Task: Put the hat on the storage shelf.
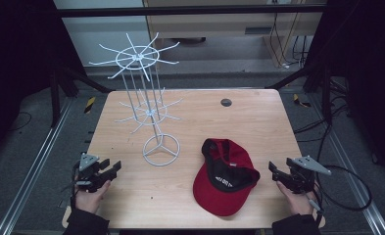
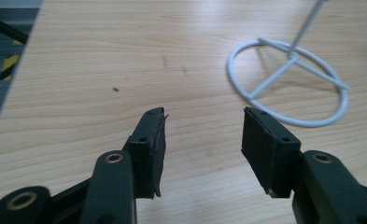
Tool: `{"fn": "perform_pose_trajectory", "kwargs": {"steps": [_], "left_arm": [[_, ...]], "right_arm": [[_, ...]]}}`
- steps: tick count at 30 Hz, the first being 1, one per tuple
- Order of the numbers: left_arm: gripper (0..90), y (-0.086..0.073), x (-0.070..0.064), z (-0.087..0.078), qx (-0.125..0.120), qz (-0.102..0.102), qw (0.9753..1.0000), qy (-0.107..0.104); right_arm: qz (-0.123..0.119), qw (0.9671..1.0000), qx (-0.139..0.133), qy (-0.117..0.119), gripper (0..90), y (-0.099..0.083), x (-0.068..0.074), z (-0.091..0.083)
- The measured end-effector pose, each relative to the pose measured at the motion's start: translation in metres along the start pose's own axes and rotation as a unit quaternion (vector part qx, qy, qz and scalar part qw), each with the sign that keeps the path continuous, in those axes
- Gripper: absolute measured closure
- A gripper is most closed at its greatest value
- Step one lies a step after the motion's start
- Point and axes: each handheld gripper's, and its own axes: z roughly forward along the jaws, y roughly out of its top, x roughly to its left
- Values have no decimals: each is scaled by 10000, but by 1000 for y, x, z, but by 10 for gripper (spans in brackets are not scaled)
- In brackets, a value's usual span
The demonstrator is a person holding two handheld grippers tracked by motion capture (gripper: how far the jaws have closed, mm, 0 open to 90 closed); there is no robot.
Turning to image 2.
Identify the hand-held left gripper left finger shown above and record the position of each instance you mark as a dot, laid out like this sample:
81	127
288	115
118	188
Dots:
145	161

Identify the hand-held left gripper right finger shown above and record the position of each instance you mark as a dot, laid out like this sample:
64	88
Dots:
274	155

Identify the yellow and black floor tape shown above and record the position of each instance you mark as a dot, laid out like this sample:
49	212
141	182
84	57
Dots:
9	66

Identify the black metal bar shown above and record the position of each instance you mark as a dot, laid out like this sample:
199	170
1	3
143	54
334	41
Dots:
4	27

